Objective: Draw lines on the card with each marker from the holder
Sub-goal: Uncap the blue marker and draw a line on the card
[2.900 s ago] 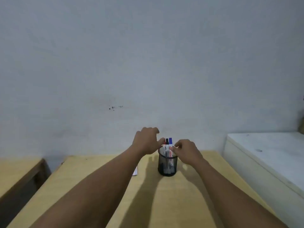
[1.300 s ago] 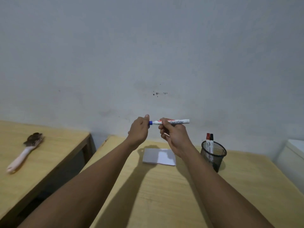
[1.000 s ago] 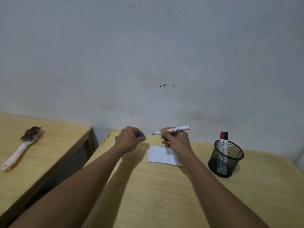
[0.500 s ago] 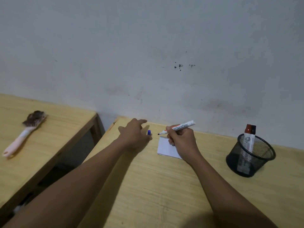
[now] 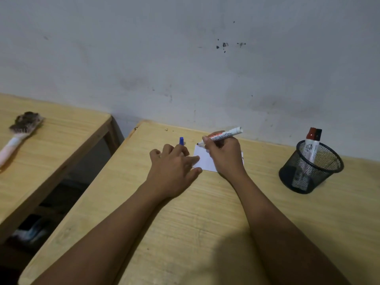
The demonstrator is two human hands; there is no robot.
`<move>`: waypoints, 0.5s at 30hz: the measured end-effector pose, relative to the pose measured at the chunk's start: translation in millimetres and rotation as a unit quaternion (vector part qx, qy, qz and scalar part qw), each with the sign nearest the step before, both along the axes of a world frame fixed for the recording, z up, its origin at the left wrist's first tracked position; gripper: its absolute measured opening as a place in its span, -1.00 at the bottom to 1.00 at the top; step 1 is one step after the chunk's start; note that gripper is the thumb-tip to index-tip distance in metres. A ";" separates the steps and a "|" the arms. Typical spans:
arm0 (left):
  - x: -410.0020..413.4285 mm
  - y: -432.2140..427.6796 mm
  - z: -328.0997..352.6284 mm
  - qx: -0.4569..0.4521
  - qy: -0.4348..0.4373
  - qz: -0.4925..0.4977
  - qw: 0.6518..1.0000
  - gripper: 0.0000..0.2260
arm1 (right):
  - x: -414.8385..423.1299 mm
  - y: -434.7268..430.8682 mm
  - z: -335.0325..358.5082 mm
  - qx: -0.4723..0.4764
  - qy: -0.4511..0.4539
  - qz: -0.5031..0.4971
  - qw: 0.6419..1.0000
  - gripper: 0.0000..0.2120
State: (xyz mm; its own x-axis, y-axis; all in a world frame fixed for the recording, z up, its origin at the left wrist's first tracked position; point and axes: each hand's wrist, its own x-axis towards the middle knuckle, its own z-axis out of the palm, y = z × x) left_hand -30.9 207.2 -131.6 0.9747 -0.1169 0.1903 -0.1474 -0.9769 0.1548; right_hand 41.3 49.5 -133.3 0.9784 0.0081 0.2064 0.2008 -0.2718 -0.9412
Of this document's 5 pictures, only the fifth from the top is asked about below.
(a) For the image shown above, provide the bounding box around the person's right hand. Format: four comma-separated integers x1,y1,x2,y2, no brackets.
202,131,249,184

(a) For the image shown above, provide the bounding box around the person's left hand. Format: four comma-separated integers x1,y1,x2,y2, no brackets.
145,143,203,200

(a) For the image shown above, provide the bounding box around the white paper card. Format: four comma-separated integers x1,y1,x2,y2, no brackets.
192,144,245,173

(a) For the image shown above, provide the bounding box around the white whiteboard marker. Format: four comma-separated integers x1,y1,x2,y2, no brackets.
197,126,243,146

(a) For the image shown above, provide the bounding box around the person's left forearm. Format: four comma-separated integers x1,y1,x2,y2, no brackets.
31,181,171,285

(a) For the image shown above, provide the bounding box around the person's right forearm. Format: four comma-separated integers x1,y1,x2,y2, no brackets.
230,172,352,285

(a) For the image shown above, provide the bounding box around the red capped white marker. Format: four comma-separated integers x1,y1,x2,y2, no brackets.
292,127,318,188

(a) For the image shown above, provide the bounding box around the black mesh pen holder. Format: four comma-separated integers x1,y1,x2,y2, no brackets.
278,140,344,195

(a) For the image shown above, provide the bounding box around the blue white bundle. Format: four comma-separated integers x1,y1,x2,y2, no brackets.
11,216,51,244

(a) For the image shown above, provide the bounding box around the pink handled bristle brush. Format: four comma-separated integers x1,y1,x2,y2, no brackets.
0,111,45,169

